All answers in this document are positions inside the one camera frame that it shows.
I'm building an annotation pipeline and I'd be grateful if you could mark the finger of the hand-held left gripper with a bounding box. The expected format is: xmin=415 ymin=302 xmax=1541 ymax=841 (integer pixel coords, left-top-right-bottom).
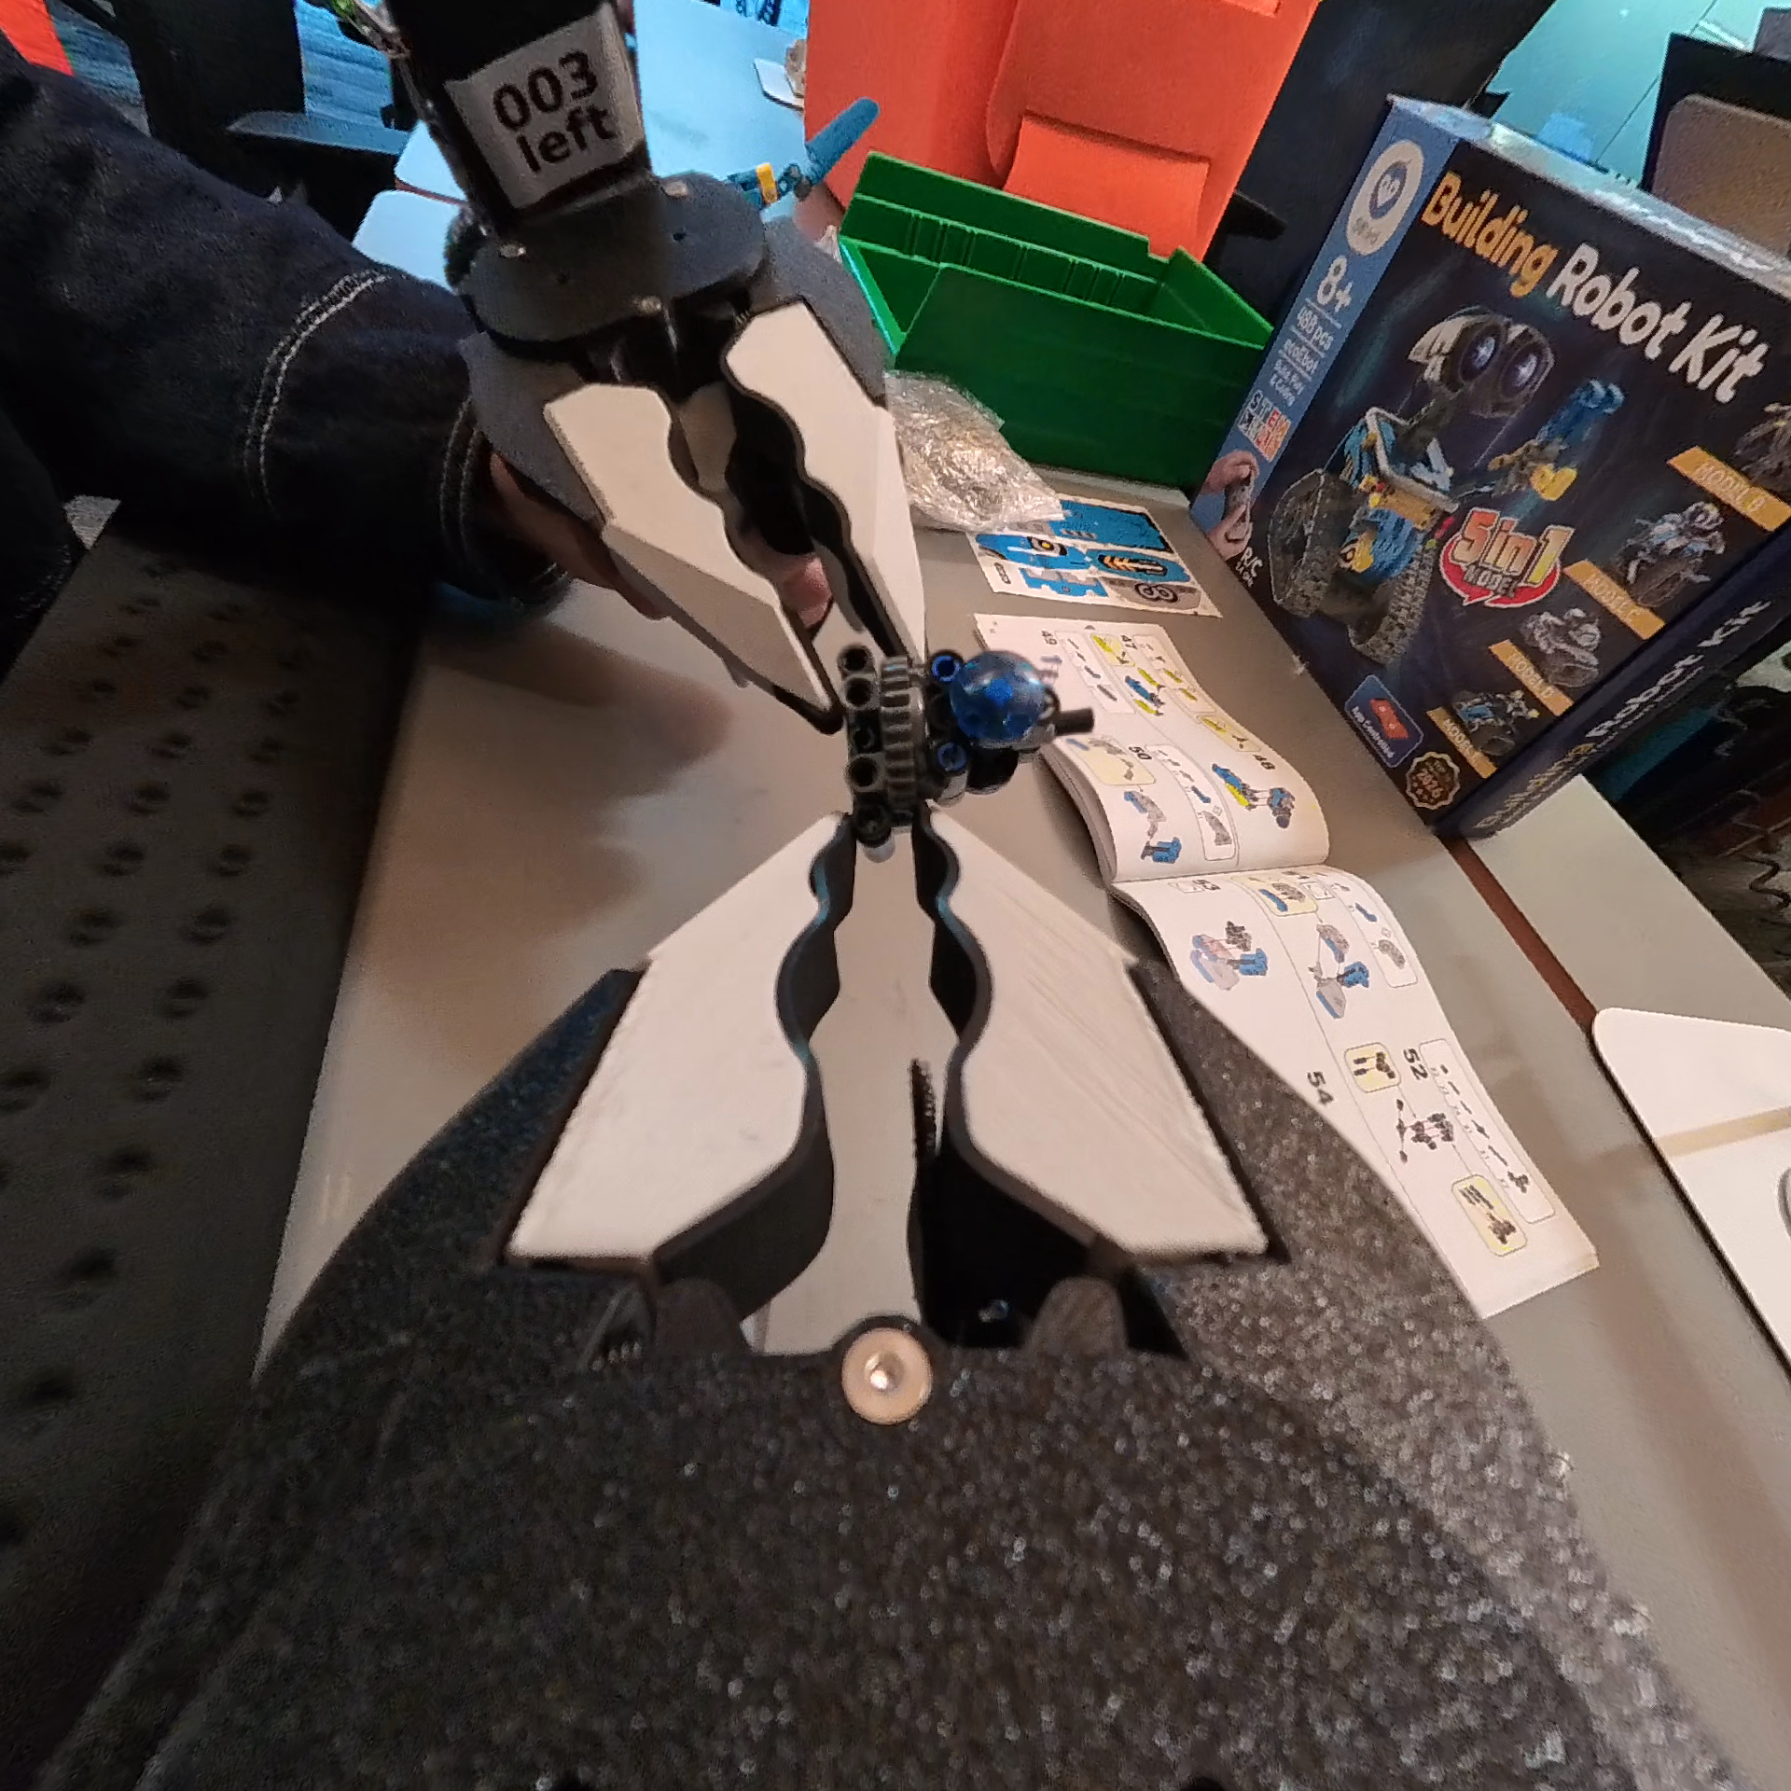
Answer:
xmin=729 ymin=308 xmax=931 ymax=664
xmin=536 ymin=380 xmax=847 ymax=726

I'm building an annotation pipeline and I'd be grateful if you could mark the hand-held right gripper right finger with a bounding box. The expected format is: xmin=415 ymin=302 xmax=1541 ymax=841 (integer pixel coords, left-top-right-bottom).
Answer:
xmin=924 ymin=812 xmax=1275 ymax=1317

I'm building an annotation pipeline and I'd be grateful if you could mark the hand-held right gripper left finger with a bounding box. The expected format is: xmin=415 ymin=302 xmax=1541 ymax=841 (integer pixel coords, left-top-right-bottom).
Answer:
xmin=506 ymin=818 xmax=847 ymax=1293

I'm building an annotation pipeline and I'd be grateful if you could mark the black blue brick assembly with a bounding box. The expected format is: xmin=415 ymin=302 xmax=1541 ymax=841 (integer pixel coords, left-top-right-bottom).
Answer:
xmin=830 ymin=635 xmax=1095 ymax=850

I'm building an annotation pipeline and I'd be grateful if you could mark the grey desk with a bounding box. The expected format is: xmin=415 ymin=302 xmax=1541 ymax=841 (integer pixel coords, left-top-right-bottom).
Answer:
xmin=254 ymin=477 xmax=1791 ymax=1791

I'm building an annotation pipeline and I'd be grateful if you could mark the clear plastic bag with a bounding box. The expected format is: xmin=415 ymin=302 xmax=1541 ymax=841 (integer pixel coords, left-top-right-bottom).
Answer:
xmin=880 ymin=366 xmax=1068 ymax=538

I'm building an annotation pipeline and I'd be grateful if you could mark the building instruction booklet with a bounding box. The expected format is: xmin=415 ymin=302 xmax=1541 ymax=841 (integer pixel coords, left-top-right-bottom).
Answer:
xmin=971 ymin=607 xmax=1606 ymax=1327

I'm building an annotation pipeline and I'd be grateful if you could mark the blue toy robot model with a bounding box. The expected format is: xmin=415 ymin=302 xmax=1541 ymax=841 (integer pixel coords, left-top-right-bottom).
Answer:
xmin=732 ymin=95 xmax=880 ymax=206

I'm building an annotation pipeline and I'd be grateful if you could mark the blue white leaflet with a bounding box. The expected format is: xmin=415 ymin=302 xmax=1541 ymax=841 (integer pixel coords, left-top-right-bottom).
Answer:
xmin=964 ymin=496 xmax=1227 ymax=621

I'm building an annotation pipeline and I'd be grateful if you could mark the green plastic bin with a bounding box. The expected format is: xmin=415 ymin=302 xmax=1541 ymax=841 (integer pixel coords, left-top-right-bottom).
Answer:
xmin=838 ymin=151 xmax=1277 ymax=495

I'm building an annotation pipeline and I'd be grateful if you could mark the red plastic bin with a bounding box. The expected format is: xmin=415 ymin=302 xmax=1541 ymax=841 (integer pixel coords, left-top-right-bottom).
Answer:
xmin=803 ymin=0 xmax=1319 ymax=271

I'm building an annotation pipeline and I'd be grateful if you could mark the black perforated mat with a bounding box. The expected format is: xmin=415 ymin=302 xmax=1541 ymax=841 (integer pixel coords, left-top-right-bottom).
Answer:
xmin=0 ymin=517 xmax=427 ymax=1766

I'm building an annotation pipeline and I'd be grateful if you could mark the white stand base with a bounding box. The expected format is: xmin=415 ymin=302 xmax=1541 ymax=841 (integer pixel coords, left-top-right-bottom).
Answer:
xmin=1589 ymin=1006 xmax=1791 ymax=1322

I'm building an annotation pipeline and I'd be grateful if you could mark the dark blue toy set box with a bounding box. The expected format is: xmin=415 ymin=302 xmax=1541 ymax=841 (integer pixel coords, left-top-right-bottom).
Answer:
xmin=1188 ymin=95 xmax=1791 ymax=845

